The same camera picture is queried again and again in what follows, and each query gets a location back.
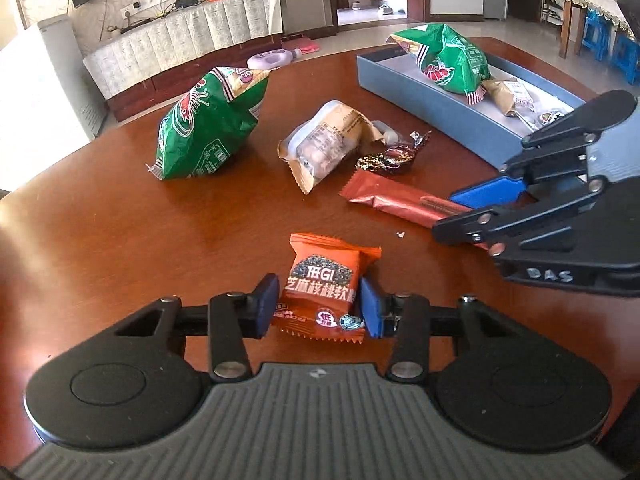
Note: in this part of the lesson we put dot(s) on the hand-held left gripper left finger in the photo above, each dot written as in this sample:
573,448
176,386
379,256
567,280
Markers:
267,305

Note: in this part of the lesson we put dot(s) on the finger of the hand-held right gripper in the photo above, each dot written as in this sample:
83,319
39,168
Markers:
490,192
520,225

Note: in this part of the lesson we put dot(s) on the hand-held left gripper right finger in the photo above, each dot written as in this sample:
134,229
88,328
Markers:
370,310

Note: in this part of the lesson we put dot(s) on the orange snack packet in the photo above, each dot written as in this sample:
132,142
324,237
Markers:
325,270

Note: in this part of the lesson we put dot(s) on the blue grey tray box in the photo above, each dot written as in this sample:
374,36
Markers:
450,125

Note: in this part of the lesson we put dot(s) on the clear blue candy packet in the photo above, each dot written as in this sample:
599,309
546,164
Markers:
547,117

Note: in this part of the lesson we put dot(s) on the small brown paper packet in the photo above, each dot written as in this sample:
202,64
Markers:
505,95

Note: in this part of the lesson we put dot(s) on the red brown bar packet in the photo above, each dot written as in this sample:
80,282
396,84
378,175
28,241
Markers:
390,195

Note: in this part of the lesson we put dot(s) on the dark foil chocolate candy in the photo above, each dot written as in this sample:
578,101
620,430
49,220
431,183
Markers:
395,157

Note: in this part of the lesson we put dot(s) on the green snack bag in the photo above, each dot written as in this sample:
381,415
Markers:
210,125
450,60

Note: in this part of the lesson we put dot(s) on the brown paper nut packet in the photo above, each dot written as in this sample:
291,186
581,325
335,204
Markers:
320,145

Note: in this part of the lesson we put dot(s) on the blue plastic stool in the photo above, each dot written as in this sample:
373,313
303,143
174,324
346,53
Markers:
597,30
627,55

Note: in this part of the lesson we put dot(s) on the red floor slipper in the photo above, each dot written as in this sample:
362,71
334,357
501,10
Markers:
305,46

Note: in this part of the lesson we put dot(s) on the dark wooden television cabinet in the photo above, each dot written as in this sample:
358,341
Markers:
150,90

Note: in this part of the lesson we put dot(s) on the white bottle on floor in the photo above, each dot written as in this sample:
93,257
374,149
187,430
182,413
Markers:
270,59

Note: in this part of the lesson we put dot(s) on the cloth-covered tv cabinet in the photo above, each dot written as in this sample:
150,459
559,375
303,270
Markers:
185,35

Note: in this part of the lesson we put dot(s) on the white chest freezer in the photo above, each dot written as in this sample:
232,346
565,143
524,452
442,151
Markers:
45,100

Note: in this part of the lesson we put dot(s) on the white wall socket strip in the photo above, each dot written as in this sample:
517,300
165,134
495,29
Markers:
145,4

